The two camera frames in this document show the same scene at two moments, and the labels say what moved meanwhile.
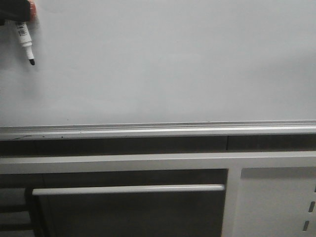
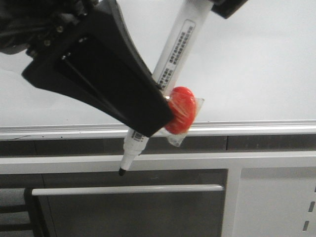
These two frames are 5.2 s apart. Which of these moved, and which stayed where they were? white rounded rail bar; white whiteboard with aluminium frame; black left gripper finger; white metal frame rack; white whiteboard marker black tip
Moved: black left gripper finger; white whiteboard marker black tip
Stayed: white metal frame rack; white whiteboard with aluminium frame; white rounded rail bar
